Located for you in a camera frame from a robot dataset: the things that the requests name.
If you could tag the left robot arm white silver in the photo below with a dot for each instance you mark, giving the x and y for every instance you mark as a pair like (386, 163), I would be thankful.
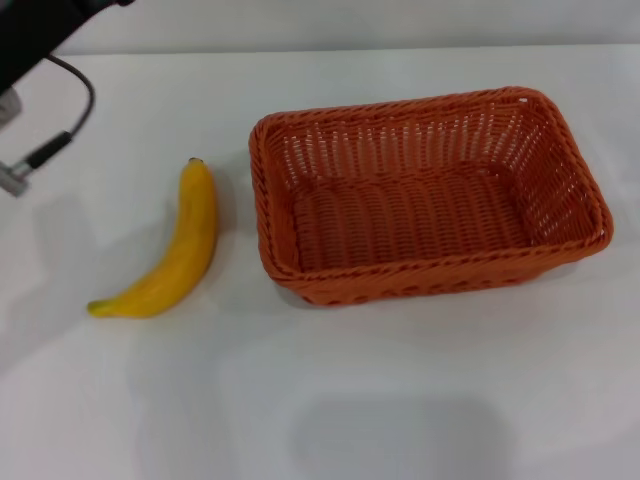
(9, 107)

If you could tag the yellow banana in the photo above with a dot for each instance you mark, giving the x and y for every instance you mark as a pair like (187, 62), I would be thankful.
(190, 240)

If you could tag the orange woven rectangular basket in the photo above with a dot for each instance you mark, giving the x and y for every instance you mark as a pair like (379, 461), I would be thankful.
(410, 225)

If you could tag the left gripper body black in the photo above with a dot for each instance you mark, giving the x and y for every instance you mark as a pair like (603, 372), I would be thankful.
(30, 30)

